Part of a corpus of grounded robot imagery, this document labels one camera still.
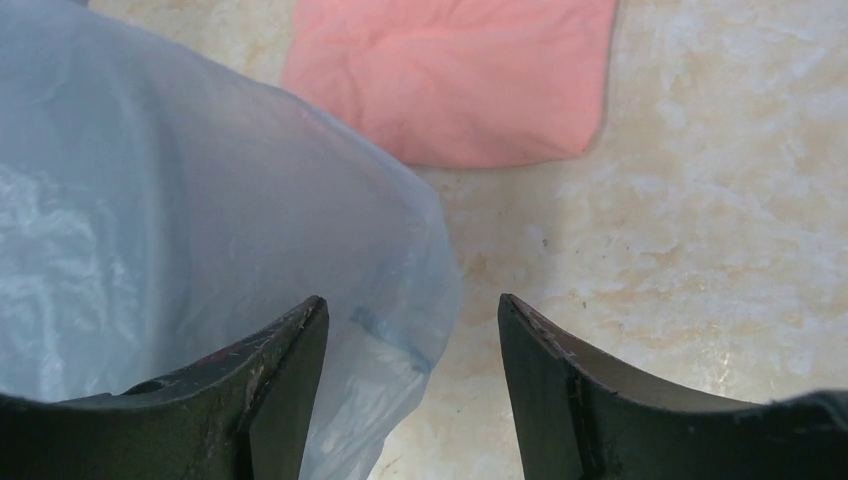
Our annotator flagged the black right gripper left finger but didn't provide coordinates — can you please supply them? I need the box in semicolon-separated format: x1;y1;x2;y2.
1;296;329;479

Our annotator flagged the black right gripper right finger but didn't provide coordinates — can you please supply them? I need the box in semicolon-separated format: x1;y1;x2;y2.
497;294;847;479

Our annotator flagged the light blue plastic trash bag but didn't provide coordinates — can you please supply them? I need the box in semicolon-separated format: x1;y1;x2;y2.
1;1;461;479

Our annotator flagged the pink folded cloth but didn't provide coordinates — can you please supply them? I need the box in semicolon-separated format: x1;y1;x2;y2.
281;0;618;169

